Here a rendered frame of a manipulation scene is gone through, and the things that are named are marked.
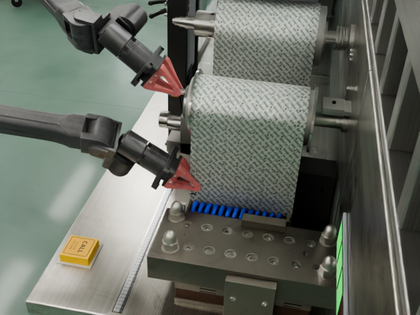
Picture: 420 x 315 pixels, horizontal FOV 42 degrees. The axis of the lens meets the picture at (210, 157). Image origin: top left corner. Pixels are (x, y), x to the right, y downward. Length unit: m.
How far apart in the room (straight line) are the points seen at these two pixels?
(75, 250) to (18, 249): 1.44
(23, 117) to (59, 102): 2.70
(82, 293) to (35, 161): 2.12
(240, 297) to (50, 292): 0.42
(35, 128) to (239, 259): 0.50
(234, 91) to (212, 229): 0.30
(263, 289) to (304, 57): 0.54
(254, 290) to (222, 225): 0.18
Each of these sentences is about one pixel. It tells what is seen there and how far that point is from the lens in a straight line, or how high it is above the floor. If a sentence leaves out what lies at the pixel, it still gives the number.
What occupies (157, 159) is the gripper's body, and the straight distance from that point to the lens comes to 1.20.
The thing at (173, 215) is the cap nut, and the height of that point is 1.05.
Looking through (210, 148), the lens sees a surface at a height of 1.18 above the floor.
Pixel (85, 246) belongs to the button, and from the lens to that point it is 1.32.
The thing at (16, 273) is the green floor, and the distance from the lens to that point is 2.64.
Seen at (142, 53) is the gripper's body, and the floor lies 1.35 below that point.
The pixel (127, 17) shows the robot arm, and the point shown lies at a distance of 1.21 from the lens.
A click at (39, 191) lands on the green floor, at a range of 3.07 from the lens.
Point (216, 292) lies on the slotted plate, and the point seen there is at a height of 0.95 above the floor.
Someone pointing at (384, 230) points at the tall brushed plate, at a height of 1.43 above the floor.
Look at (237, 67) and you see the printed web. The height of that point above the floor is 1.26.
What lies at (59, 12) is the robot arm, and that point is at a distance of 1.26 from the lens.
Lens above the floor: 1.82
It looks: 34 degrees down
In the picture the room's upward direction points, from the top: 2 degrees clockwise
